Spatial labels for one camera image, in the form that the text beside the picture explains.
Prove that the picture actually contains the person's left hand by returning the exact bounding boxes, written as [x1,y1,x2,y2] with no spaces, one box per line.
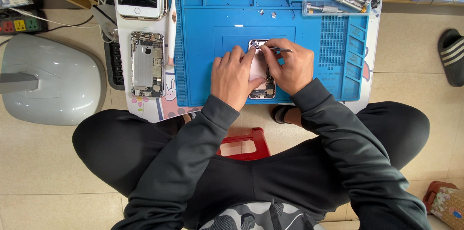
[210,45,267,112]

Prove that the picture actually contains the person's right hand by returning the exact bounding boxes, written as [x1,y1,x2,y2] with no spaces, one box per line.
[260,38,315,96]

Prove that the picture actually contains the phone with exposed parts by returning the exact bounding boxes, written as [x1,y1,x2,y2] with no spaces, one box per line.
[247,39,277,100]

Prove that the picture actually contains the white phone battery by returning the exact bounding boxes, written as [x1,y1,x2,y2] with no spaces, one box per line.
[249,49,268,82]

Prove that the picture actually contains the person's foot in sandal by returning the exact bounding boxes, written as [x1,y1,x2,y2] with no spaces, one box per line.
[271,104,303,126]

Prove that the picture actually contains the blue silicone repair mat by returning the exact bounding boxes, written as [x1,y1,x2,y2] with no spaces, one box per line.
[173,0,370,107]

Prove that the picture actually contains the knurled silver screwdriver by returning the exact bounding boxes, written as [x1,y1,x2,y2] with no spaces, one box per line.
[306,2,349,15]

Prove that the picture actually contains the red plastic stool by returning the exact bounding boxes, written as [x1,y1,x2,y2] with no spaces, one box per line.
[216,127,272,161]

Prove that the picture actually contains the white cleaning brush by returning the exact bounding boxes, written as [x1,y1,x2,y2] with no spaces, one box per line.
[165,0,181,70]

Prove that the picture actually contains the silver screwdriver with gold cap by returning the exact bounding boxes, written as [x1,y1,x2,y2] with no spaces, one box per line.
[322,0,368,14]

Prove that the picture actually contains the silver empty phone housing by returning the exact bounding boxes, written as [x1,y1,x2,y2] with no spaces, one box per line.
[130,31,166,98]

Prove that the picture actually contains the black vented box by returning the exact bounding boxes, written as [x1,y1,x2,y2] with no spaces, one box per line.
[103,33,126,91]

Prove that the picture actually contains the person's black trousers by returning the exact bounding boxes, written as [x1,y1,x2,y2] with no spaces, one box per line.
[72,101,431,223]

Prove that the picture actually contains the clear plastic holder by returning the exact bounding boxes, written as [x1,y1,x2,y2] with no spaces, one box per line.
[90,4,119,43]

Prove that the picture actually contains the person's camouflage shirt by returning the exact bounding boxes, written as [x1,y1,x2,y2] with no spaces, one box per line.
[197,202,327,230]

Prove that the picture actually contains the black striped slipper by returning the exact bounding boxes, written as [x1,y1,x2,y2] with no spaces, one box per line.
[437,28,464,88]

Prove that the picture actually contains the grey plastic appliance base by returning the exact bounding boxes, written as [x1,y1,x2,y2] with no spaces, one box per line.
[0,33,107,126]

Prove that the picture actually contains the floral woven bag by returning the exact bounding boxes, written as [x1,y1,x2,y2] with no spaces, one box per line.
[423,181,464,230]

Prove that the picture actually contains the black power strip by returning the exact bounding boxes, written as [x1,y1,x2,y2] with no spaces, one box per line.
[0,8,49,36]

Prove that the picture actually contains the white power cable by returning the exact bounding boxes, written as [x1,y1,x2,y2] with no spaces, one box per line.
[9,7,100,30]

